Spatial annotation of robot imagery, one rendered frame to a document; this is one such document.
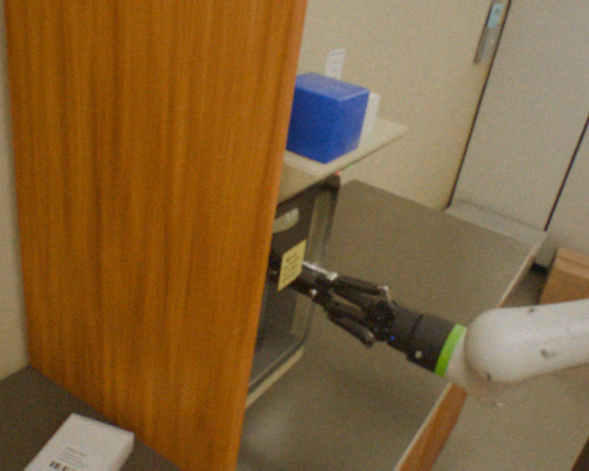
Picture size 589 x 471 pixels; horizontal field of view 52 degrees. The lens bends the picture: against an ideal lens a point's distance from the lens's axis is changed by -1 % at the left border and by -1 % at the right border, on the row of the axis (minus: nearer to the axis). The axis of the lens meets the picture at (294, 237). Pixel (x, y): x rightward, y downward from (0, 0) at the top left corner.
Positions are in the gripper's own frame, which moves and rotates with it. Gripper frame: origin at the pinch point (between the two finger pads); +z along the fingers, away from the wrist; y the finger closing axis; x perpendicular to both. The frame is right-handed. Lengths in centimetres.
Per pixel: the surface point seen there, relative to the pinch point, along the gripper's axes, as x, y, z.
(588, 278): -252, -96, -48
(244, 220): 28.9, 25.5, -1.9
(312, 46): 6.7, 43.6, 4.5
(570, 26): -290, 25, 10
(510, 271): -89, -27, -23
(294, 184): 20.9, 28.7, -3.9
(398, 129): -7.8, 31.0, -5.9
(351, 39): -5.9, 43.5, 4.5
